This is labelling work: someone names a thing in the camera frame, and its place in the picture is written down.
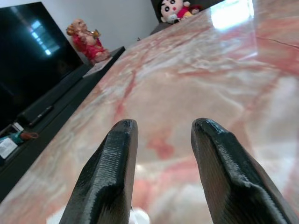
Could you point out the black soundbar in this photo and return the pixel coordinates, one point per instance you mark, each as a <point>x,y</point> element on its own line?
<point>58,93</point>

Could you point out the white mat under statue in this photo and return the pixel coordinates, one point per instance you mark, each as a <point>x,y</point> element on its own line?
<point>94,69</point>

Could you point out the red dressed plush doll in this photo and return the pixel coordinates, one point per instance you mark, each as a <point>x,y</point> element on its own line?
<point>185,10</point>

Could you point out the teal small object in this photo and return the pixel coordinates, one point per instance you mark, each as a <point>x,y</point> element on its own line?
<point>11,137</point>

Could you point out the black remote control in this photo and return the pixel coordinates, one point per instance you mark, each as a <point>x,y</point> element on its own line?
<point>41,115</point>

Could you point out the black flat screen television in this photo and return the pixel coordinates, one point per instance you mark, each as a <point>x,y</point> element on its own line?
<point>28,70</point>

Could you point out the red laughing Buddha statue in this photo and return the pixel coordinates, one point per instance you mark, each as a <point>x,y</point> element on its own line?
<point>90,44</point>

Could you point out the dark low television cabinet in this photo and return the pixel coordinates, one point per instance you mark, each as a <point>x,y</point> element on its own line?
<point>70,109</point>

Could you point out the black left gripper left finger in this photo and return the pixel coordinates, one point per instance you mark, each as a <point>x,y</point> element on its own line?
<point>109,172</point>

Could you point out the cartoon boy plush doll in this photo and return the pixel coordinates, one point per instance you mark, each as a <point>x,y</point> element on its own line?
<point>169,10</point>

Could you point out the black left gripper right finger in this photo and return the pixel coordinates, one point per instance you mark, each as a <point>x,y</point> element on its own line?
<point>224,177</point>

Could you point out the small white card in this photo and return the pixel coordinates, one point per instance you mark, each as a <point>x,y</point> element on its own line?
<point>16,127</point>

